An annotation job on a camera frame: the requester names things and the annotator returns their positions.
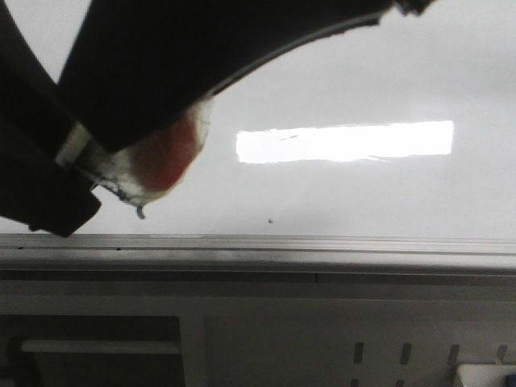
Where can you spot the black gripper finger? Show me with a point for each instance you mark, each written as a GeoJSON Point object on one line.
{"type": "Point", "coordinates": [35, 190]}
{"type": "Point", "coordinates": [136, 66]}

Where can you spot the white whiteboard marker pen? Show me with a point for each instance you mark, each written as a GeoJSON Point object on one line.
{"type": "Point", "coordinates": [147, 170]}

